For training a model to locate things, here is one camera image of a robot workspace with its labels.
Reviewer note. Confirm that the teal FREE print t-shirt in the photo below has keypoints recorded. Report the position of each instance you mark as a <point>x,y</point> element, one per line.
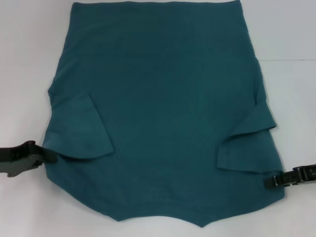
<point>158,98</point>

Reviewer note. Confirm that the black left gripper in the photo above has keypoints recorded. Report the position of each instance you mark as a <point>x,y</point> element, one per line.
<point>17,158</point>

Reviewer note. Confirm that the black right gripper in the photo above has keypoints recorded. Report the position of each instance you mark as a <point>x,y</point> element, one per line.
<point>306,174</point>

